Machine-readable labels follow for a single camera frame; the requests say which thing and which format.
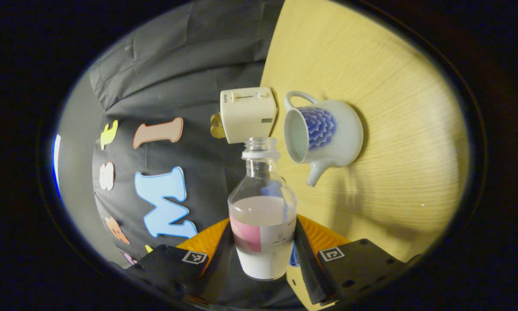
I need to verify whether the black backdrop cloth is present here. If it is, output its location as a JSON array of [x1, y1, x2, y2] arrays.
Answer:
[[88, 0, 307, 309]]

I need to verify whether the white blue-flowered teacup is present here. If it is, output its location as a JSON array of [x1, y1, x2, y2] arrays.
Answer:
[[283, 90, 365, 187]]

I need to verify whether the clear plastic water bottle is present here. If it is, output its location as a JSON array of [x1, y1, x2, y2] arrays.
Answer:
[[228, 137, 298, 281]]

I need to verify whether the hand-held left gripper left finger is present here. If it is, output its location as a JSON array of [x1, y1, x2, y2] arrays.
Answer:
[[125, 217, 235, 307]]

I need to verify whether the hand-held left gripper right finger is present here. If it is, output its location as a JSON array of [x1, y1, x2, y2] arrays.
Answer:
[[293, 215, 421, 307]]

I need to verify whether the white toaster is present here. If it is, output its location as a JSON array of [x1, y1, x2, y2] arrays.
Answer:
[[220, 87, 278, 144]]

